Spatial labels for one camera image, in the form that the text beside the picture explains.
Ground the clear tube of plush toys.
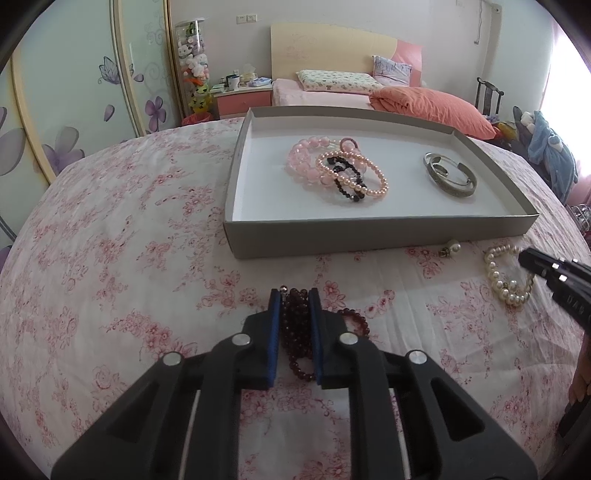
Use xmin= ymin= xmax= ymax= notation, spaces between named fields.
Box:
xmin=174 ymin=19 xmax=214 ymax=117

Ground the orange quilt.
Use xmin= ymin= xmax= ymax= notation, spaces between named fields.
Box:
xmin=369 ymin=86 xmax=498 ymax=140

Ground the large pink bead bracelet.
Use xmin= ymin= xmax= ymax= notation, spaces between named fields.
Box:
xmin=286 ymin=135 xmax=352 ymax=188

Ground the dark red bead bracelet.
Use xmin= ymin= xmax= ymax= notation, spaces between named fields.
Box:
xmin=281 ymin=285 xmax=373 ymax=382

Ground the pink and white nightstand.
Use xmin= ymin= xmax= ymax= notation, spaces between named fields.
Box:
xmin=212 ymin=83 xmax=273 ymax=119

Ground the metal wire rack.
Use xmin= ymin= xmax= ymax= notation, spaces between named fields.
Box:
xmin=571 ymin=202 xmax=591 ymax=232

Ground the dark wooden chair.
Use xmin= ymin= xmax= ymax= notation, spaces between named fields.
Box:
xmin=475 ymin=77 xmax=503 ymax=117

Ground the pink bed sheet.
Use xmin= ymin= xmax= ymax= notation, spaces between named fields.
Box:
xmin=271 ymin=78 xmax=385 ymax=110

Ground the white pearl bracelet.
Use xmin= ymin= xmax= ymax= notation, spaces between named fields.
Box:
xmin=483 ymin=244 xmax=537 ymax=308

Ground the grey cardboard box tray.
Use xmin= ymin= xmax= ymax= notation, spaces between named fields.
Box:
xmin=222 ymin=106 xmax=540 ymax=260

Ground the dark grey chair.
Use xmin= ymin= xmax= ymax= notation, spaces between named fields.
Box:
xmin=510 ymin=106 xmax=537 ymax=158

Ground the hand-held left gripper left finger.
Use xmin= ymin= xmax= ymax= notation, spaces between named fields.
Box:
xmin=51 ymin=288 xmax=283 ymax=480

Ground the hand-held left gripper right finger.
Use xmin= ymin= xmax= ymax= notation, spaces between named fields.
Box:
xmin=308 ymin=287 xmax=539 ymax=480

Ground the pink curtain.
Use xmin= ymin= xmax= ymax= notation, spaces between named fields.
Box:
xmin=539 ymin=21 xmax=591 ymax=209

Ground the wide silver cuff bangle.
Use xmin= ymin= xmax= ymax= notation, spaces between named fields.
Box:
xmin=428 ymin=158 xmax=478 ymax=199

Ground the light purple pillow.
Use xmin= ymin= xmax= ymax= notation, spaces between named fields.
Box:
xmin=371 ymin=55 xmax=413 ymax=88

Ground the white patterned pillow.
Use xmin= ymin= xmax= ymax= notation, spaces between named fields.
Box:
xmin=295 ymin=69 xmax=384 ymax=96

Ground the person's right hand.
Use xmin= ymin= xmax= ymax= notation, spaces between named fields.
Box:
xmin=569 ymin=336 xmax=591 ymax=408

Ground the blue plush garment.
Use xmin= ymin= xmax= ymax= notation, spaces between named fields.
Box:
xmin=525 ymin=110 xmax=579 ymax=200

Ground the pink pearl bracelet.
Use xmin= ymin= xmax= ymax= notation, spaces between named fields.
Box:
xmin=316 ymin=150 xmax=390 ymax=200

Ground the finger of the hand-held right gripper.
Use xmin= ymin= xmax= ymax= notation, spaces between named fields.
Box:
xmin=518 ymin=261 xmax=591 ymax=334
xmin=518 ymin=247 xmax=591 ymax=278

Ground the black bead bracelet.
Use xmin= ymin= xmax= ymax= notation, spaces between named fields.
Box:
xmin=326 ymin=155 xmax=368 ymax=203

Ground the wardrobe with purple flower doors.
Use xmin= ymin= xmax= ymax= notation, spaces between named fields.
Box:
xmin=0 ymin=0 xmax=186 ymax=261

